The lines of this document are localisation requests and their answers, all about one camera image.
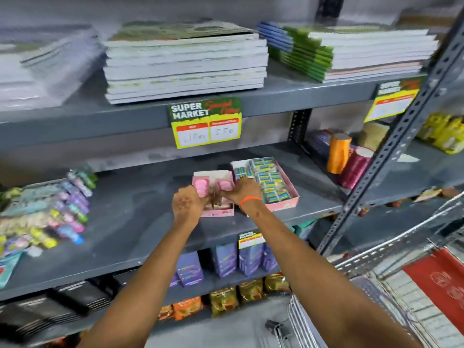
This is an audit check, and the orange ribbon spool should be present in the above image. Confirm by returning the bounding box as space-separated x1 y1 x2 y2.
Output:
326 133 352 174

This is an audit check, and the beige packet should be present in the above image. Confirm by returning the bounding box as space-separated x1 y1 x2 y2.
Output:
358 121 391 153

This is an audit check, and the metal wire shopping cart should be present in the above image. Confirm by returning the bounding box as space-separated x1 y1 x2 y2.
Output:
264 193 464 348

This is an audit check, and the stack of plastic-wrapped notebooks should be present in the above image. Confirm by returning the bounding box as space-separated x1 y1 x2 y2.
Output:
0 25 106 113

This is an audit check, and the purple box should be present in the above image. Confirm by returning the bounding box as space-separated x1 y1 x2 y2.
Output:
238 246 266 278
262 244 279 272
176 251 205 288
212 242 238 279

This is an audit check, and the stack of white-edged notebooks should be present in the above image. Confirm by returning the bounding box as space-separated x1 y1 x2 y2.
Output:
103 20 269 105

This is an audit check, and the large pink display box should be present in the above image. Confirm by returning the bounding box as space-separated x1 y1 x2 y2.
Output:
231 157 300 213

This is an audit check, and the pile of blue yellow packets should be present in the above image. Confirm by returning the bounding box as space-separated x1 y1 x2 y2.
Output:
234 158 292 204

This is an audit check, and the gold snack packet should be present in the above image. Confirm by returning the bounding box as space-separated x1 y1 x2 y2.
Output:
238 278 265 304
264 273 291 294
209 287 239 318

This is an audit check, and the teal packet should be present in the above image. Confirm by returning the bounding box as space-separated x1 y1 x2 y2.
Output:
0 251 23 289

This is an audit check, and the person's right forearm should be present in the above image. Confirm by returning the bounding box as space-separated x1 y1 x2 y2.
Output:
240 200 424 348

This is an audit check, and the stack of black notebooks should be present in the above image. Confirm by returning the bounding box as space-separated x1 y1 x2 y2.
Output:
0 280 113 345

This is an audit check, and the orange wristband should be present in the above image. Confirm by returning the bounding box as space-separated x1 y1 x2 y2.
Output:
239 196 262 211

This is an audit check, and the maroon ribbon spool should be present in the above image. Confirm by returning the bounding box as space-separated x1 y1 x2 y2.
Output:
340 146 374 190

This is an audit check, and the teal box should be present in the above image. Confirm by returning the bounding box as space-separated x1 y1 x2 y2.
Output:
293 220 317 240

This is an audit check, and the pile of colourful pen packets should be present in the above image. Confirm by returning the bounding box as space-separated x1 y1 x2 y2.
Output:
0 166 99 258

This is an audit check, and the blue box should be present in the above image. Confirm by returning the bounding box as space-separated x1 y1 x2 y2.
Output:
307 129 333 157

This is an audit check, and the red bag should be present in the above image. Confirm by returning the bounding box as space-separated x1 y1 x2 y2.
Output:
402 248 464 325

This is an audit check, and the person's right hand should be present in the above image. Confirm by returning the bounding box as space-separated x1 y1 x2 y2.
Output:
217 176 264 206

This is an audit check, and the small pink display box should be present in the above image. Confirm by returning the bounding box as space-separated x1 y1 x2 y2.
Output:
192 170 235 218

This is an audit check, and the grey metal shelf rack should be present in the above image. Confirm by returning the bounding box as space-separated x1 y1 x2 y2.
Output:
301 0 464 258
0 0 348 348

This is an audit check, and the large green yellow price tag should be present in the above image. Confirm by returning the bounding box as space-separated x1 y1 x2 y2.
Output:
167 97 243 149

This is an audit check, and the stack of green blue notebooks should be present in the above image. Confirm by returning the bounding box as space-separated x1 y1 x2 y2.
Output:
258 21 440 83

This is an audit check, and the yellow packet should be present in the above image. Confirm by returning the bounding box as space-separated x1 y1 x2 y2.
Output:
416 112 452 142
433 117 464 155

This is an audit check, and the person's left forearm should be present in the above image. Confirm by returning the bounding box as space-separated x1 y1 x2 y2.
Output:
77 213 215 348

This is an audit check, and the person's left hand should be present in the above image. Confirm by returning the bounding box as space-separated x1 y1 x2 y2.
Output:
172 184 211 224

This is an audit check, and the small yellow price tag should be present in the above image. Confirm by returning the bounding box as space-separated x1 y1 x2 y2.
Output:
238 231 266 250

